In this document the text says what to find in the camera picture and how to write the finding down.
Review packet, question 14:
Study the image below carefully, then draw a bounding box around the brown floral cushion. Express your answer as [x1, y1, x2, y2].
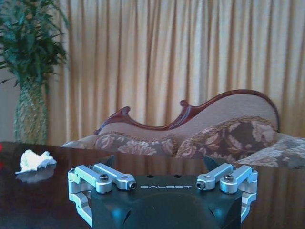
[176, 116, 278, 162]
[94, 130, 178, 157]

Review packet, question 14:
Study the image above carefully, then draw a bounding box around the tall green potted plant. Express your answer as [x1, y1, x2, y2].
[0, 0, 70, 145]

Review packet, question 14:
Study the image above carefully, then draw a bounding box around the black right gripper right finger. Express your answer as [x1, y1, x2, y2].
[196, 156, 259, 224]

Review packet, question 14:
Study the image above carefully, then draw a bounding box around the grey floral cushion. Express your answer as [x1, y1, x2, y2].
[234, 133, 305, 169]

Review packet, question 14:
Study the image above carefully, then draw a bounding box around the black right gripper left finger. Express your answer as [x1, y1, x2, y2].
[68, 155, 137, 227]

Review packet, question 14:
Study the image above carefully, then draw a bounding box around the carved wooden upholstered sofa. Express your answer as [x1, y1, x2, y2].
[61, 89, 305, 169]

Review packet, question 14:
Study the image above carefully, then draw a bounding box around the beige pleated curtain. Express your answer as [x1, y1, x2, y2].
[46, 0, 305, 146]

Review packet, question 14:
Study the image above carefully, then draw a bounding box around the crumpled white tissue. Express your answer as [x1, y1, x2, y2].
[15, 149, 58, 175]

